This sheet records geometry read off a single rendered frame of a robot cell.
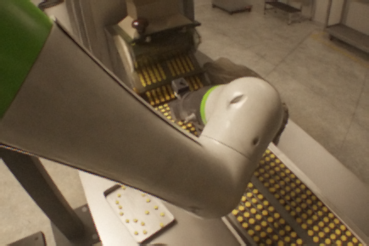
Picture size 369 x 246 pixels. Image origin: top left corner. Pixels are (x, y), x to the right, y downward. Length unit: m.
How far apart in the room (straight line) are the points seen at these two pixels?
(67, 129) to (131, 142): 0.06
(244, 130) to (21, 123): 0.28
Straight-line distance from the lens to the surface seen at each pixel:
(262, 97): 0.38
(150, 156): 0.25
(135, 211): 0.75
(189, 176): 0.30
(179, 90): 0.63
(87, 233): 1.69
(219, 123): 0.38
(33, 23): 0.20
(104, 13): 1.00
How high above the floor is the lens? 1.44
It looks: 41 degrees down
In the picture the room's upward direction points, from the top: 4 degrees counter-clockwise
